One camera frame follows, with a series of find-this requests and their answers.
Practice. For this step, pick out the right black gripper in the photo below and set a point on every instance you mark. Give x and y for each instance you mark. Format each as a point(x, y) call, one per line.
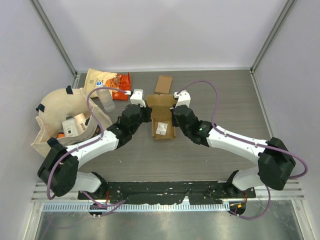
point(174, 121)

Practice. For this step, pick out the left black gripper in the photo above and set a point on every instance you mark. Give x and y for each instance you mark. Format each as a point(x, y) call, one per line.
point(147, 110)

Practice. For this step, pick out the large cardboard box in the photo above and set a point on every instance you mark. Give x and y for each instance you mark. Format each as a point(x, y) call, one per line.
point(161, 105)

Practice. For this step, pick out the small white tag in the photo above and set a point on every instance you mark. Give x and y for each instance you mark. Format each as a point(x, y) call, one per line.
point(161, 128)

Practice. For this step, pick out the small cardboard box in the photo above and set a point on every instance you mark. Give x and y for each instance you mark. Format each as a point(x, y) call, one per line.
point(163, 84)

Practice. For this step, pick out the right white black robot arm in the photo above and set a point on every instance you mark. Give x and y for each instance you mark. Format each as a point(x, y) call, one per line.
point(273, 165)

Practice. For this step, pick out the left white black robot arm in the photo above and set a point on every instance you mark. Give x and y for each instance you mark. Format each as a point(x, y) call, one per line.
point(60, 168)

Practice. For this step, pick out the white box in bag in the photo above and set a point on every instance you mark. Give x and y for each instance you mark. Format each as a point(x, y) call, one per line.
point(70, 128)

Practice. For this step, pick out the beige orange snack bag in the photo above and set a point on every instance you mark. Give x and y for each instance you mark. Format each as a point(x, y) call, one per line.
point(109, 79)

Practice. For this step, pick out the clear plastic water bottle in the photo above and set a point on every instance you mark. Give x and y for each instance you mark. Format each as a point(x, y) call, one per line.
point(105, 97)

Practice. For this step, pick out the beige canvas tote bag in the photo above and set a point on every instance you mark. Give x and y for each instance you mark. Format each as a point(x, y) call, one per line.
point(56, 107)

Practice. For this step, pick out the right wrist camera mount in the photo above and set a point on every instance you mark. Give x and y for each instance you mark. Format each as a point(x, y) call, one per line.
point(182, 98)

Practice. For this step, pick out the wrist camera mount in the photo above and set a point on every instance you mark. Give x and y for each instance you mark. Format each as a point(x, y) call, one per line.
point(182, 98)
point(136, 97)

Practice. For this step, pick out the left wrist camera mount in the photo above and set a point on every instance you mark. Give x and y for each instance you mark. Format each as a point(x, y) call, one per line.
point(136, 97)

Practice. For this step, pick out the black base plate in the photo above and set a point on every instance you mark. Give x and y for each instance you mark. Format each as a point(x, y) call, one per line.
point(169, 192)

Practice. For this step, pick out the white slotted cable duct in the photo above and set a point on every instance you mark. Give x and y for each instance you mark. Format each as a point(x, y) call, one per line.
point(128, 208)

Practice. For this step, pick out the right aluminium frame post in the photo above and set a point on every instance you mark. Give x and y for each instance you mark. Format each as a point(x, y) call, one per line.
point(285, 11)

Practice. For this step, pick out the aluminium frame post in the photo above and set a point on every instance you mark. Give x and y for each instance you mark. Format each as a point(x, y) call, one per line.
point(53, 35)
point(285, 11)

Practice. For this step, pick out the left aluminium frame post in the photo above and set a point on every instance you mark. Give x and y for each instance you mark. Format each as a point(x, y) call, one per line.
point(53, 35)

